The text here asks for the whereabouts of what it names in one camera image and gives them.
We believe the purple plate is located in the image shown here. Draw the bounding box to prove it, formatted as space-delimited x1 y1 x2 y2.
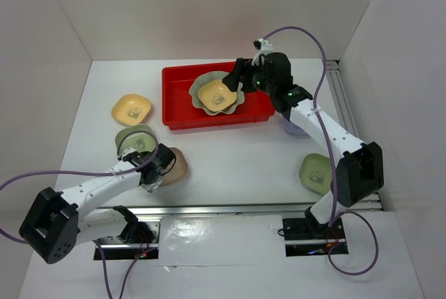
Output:
283 118 308 137

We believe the yellow panda plate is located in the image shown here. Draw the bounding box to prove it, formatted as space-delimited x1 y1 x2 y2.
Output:
197 79 237 112
111 93 152 126

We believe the large green scalloped bowl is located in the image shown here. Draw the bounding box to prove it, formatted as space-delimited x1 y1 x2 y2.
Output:
189 71 245 116

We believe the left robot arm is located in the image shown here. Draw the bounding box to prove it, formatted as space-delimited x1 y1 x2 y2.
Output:
19 144 176 264

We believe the green panda plate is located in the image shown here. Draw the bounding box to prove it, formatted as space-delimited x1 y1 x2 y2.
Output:
115 124 156 159
299 153 332 195

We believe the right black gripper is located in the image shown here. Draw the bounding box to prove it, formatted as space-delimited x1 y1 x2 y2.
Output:
222 58 275 95

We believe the purple cable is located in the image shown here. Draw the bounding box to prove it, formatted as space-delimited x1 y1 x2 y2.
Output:
0 130 160 244
263 26 380 276

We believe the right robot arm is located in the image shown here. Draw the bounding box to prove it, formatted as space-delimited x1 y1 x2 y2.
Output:
223 52 384 238

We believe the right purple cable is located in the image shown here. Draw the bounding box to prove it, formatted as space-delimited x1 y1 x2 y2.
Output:
263 26 380 276

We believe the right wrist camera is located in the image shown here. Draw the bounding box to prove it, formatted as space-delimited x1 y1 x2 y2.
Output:
251 38 274 66

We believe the pink panda plate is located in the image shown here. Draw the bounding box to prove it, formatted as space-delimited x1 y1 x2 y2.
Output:
160 147 189 187

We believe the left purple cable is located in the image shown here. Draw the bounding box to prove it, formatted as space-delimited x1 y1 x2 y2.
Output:
0 130 160 244

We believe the aluminium rail front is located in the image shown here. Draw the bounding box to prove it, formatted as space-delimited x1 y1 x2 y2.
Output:
93 201 384 219

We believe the red plastic bin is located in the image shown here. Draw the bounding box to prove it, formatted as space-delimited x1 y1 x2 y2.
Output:
162 62 275 130

